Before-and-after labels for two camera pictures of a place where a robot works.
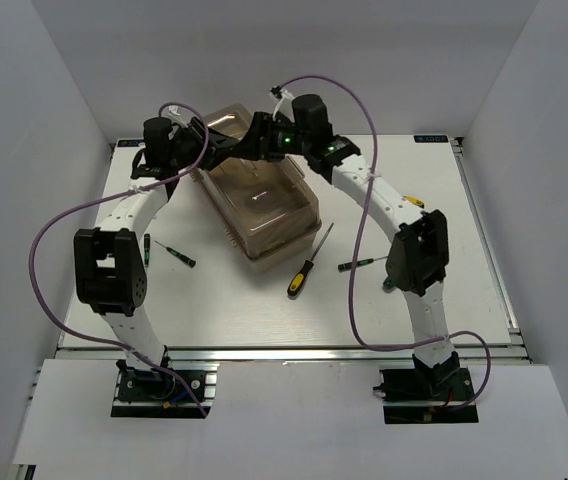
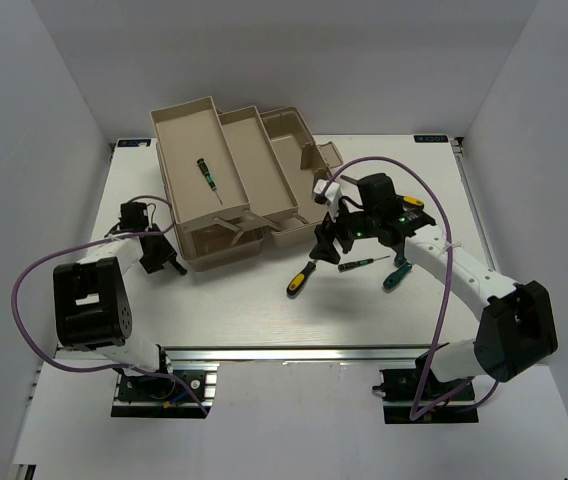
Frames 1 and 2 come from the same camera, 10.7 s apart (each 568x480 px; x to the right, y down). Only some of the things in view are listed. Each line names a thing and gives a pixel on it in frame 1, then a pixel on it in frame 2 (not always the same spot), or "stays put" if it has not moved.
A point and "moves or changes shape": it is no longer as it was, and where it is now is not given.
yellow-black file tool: x=415 y=201 stays put
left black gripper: x=214 y=147 → x=165 y=254
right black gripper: x=253 y=147 → x=331 y=228
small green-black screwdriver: x=147 y=239 moves or changes shape
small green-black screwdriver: x=348 y=266 stays put
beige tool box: x=266 y=206 moves or changes shape
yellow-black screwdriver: x=304 y=271 stays put
